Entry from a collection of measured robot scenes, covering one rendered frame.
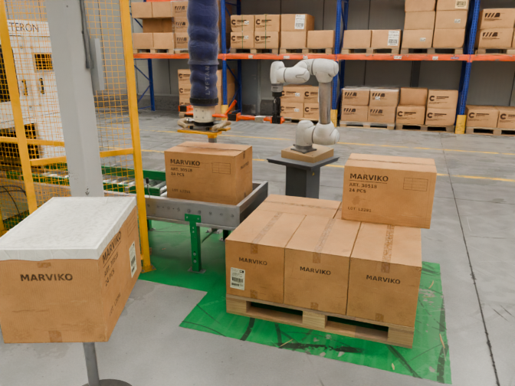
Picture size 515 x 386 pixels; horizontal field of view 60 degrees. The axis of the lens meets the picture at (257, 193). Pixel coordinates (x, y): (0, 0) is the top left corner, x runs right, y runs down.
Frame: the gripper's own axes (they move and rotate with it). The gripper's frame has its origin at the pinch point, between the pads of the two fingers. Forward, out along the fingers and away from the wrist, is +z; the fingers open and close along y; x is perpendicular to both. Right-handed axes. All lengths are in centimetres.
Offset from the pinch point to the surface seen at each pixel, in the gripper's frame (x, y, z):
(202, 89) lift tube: -55, 11, -21
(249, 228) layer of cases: -1, 59, 67
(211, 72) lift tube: -50, 6, -33
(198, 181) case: -56, 22, 48
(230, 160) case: -29.3, 21.9, 29.7
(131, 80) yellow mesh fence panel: -94, 46, -28
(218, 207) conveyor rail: -34, 36, 63
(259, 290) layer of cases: 14, 81, 100
